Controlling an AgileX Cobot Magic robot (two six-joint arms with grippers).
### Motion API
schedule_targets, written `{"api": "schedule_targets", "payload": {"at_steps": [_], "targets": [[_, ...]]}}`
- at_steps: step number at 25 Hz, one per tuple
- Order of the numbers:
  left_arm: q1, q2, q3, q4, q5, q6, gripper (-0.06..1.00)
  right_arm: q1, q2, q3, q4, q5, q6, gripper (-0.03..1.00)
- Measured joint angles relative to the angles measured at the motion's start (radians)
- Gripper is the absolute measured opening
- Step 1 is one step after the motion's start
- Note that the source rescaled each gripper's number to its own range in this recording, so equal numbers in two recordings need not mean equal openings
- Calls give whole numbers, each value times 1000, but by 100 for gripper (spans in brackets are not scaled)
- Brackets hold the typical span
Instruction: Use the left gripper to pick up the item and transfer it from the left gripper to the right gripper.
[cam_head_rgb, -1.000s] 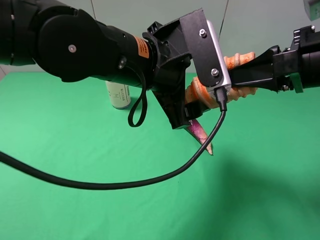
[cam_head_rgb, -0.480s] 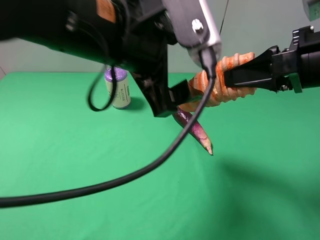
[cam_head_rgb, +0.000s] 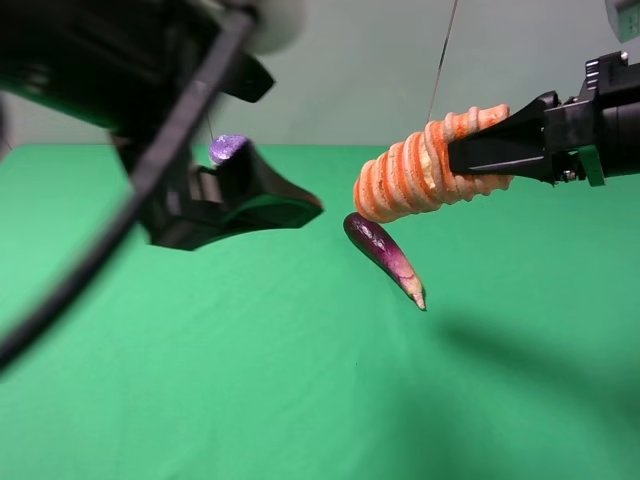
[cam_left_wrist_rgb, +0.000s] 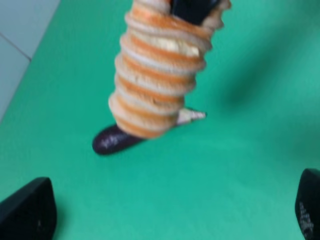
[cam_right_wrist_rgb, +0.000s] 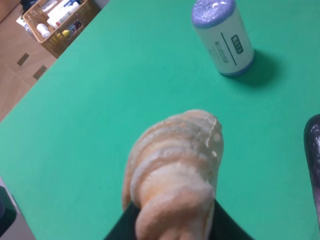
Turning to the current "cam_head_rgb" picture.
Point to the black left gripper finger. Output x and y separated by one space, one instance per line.
245 194

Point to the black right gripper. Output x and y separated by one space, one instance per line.
593 136

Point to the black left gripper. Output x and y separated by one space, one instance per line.
144 71

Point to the orange ridged bread roll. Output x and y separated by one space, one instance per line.
414 176

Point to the purple eggplant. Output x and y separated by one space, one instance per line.
378 246

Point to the green table cloth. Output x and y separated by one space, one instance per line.
289 355

